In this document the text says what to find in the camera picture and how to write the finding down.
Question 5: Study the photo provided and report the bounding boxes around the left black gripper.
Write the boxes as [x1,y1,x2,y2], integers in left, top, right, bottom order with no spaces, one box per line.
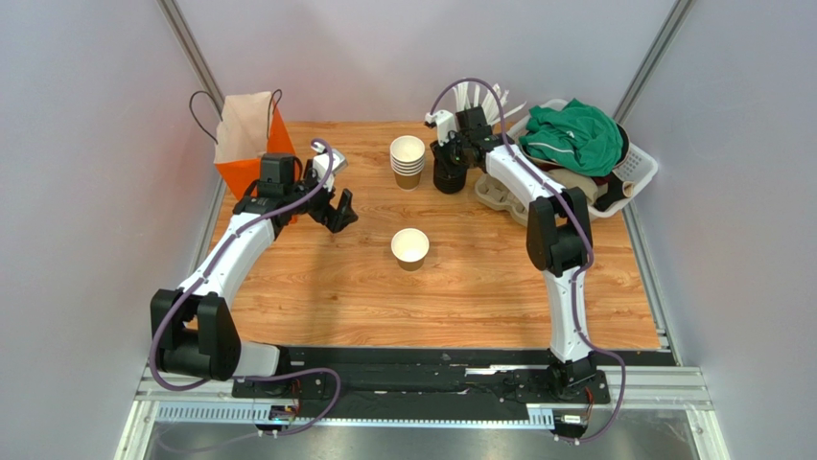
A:
[284,161,358,234]

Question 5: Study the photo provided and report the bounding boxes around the orange paper bag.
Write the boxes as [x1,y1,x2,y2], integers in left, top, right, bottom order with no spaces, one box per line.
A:
[209,89,296,200]

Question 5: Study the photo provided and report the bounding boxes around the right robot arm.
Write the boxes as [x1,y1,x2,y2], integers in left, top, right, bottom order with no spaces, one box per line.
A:
[431,126,596,401]

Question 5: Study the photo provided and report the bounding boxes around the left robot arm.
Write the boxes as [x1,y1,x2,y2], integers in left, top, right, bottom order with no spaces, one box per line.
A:
[149,149,358,391]

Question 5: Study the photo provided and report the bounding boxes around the black lid stack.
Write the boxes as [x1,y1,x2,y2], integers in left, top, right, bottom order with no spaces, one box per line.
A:
[431,141,468,195]

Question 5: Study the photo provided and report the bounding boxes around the white wrapped straws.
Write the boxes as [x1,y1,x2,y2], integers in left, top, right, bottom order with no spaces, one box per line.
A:
[452,81,527,126]

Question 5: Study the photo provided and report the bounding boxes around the paper cup stack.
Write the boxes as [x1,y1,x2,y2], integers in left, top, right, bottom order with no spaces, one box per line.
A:
[389,135,426,192]

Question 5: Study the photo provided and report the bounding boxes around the green cloth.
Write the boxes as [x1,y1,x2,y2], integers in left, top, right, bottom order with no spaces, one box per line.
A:
[519,99,624,176]

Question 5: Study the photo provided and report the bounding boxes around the white plastic basket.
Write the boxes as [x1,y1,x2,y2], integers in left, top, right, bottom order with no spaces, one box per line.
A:
[507,99,659,220]

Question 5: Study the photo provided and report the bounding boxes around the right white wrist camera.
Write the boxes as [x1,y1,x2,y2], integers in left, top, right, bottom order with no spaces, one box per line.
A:
[424,109,457,146]

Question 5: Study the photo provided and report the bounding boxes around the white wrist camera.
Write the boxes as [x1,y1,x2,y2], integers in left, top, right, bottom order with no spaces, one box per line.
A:
[311,139,348,192]
[424,109,457,146]

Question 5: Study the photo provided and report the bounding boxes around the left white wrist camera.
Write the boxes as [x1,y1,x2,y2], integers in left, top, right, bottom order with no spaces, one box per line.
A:
[311,139,348,192]

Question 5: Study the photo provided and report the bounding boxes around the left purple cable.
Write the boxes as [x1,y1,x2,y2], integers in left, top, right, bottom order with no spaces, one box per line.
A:
[148,137,342,442]

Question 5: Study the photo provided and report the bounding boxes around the purple cable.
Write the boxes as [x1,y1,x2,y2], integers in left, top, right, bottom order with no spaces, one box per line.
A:
[429,78,628,445]
[148,137,342,442]

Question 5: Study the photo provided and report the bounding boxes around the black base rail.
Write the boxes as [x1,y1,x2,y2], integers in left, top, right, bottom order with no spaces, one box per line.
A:
[191,344,678,423]

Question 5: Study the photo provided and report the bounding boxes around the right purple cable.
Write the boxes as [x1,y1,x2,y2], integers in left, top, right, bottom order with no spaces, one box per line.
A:
[429,78,628,445]

